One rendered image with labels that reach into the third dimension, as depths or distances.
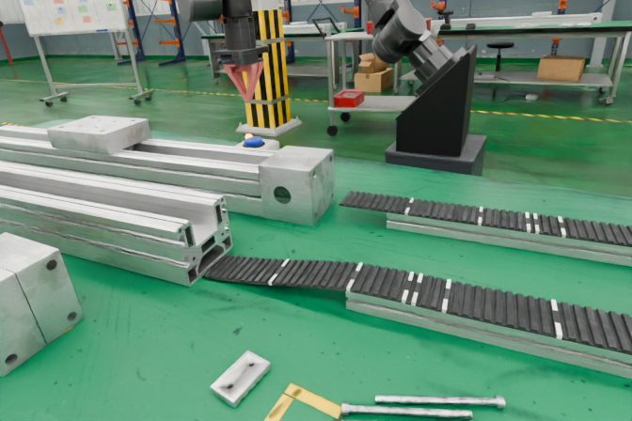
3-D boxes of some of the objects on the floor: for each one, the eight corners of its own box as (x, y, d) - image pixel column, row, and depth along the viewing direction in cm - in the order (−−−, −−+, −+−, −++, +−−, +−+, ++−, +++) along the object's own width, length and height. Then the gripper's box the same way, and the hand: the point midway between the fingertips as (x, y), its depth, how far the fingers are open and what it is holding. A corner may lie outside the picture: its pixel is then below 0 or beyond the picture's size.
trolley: (434, 123, 388) (442, 10, 346) (432, 140, 340) (440, 12, 299) (333, 120, 418) (328, 16, 377) (317, 135, 371) (310, 19, 330)
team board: (40, 108, 566) (-12, -50, 487) (66, 100, 611) (22, -45, 531) (136, 106, 540) (96, -60, 460) (155, 98, 584) (122, -55, 505)
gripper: (237, 17, 68) (248, 107, 74) (267, 14, 76) (275, 96, 82) (205, 19, 70) (218, 105, 76) (237, 16, 79) (246, 95, 85)
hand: (247, 96), depth 79 cm, fingers closed
